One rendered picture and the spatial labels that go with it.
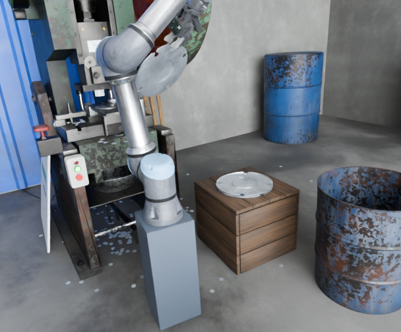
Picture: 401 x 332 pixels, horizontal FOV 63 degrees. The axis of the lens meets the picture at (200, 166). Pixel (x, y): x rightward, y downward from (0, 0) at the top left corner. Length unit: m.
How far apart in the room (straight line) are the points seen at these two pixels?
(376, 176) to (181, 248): 0.95
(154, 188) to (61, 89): 0.99
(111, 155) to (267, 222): 0.82
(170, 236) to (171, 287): 0.22
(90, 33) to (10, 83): 1.28
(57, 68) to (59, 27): 0.35
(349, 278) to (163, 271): 0.73
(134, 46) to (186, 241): 0.70
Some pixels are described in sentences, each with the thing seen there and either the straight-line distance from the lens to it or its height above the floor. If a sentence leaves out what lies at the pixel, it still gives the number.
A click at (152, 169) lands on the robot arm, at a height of 0.66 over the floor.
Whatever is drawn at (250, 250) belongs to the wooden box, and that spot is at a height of 0.11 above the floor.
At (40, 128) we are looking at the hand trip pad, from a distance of 1.53.
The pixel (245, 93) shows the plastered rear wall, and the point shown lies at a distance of 3.82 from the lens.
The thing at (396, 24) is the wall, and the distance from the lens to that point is 4.30.
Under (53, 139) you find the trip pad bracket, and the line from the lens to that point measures 1.55.
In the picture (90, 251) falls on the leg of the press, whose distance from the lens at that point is 1.74.
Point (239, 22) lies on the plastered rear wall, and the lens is 3.73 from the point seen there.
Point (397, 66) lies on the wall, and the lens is 4.28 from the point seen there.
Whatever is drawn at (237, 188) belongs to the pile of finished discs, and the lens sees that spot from 1.65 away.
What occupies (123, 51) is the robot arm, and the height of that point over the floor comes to 1.04.
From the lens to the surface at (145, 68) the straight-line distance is 1.47.
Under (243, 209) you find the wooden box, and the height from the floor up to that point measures 0.35.
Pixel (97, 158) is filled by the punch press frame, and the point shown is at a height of 0.57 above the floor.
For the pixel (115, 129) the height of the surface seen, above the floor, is 0.67.
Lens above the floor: 1.06
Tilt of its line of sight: 21 degrees down
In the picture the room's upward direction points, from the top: 4 degrees counter-clockwise
